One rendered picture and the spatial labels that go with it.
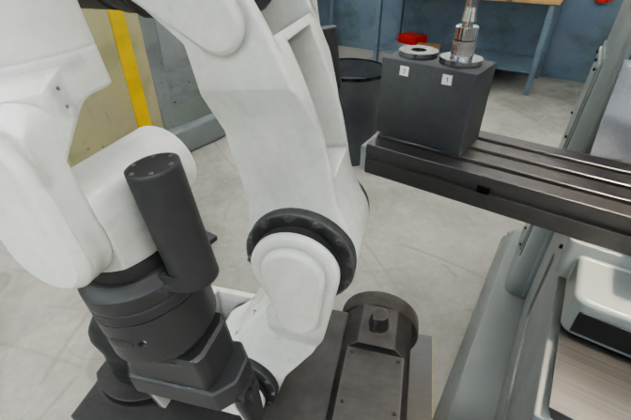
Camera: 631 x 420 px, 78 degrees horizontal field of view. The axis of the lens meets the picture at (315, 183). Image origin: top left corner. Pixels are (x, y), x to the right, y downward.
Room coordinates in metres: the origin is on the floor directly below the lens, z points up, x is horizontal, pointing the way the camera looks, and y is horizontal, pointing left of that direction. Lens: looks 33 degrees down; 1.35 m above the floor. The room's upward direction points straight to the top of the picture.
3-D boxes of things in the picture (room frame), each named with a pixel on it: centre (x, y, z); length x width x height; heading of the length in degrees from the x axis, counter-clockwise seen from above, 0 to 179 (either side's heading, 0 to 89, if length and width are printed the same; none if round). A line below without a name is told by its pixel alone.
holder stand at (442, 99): (0.88, -0.28, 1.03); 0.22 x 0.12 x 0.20; 51
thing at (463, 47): (0.85, -0.31, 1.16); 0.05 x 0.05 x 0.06
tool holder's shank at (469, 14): (0.85, -0.31, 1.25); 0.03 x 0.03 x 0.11
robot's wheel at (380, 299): (0.65, -0.17, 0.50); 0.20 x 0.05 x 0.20; 76
